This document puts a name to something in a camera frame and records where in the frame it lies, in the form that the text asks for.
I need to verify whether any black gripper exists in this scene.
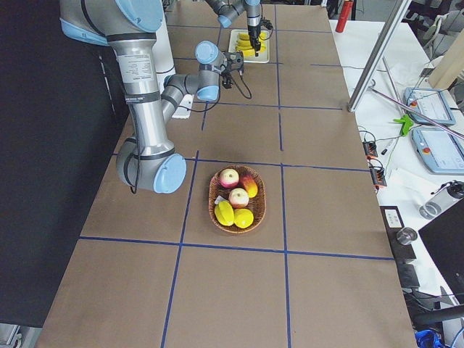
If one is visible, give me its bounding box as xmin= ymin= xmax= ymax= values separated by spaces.
xmin=225 ymin=51 xmax=244 ymax=73
xmin=246 ymin=14 xmax=261 ymax=57

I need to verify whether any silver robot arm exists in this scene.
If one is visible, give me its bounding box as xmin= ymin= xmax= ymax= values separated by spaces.
xmin=59 ymin=1 xmax=243 ymax=194
xmin=206 ymin=0 xmax=262 ymax=57

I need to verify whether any brown wicker basket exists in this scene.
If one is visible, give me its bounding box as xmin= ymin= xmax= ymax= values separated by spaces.
xmin=208 ymin=165 xmax=266 ymax=234

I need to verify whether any white bear tray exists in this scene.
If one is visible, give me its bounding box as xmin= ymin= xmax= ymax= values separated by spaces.
xmin=228 ymin=29 xmax=271 ymax=64

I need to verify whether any red cylinder bottle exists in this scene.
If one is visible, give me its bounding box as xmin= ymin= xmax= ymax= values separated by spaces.
xmin=335 ymin=0 xmax=354 ymax=33

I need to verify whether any pale pink apple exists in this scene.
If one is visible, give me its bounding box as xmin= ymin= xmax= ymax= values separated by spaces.
xmin=219 ymin=168 xmax=239 ymax=189

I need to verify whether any dark red apple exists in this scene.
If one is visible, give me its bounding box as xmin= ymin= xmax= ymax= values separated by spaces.
xmin=239 ymin=173 xmax=258 ymax=198

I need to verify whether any red peach apple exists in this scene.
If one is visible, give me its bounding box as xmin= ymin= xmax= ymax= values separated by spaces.
xmin=228 ymin=188 xmax=249 ymax=209

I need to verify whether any yellow starfruit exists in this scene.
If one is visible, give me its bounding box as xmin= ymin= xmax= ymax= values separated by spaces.
xmin=214 ymin=201 xmax=235 ymax=226

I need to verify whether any yellow lemon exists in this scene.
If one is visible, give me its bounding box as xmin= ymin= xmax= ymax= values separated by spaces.
xmin=233 ymin=208 xmax=254 ymax=229

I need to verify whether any green clamp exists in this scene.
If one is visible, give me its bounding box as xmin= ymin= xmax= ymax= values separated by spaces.
xmin=393 ymin=114 xmax=414 ymax=137

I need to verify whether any upper teach pendant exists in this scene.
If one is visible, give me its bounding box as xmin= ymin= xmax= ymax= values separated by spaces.
xmin=403 ymin=87 xmax=456 ymax=126

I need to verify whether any teach pendant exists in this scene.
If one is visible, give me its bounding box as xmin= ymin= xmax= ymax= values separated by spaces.
xmin=403 ymin=87 xmax=456 ymax=126
xmin=411 ymin=128 xmax=463 ymax=175

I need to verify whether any lower teach pendant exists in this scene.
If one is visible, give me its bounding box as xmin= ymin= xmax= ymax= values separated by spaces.
xmin=411 ymin=128 xmax=463 ymax=175

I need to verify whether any metal rod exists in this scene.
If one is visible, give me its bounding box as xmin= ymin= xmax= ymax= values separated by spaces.
xmin=369 ymin=57 xmax=463 ymax=140

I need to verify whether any metal cylinder weight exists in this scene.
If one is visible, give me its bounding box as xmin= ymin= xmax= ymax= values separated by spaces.
xmin=395 ymin=227 xmax=418 ymax=246

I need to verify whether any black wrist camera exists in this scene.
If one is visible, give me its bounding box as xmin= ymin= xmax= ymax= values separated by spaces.
xmin=260 ymin=18 xmax=273 ymax=30
xmin=221 ymin=72 xmax=233 ymax=89

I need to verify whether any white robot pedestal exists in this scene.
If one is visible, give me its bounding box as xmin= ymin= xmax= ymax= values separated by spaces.
xmin=152 ymin=15 xmax=193 ymax=119

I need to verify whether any aluminium frame post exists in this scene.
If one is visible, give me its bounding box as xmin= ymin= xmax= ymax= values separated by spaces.
xmin=348 ymin=0 xmax=412 ymax=112

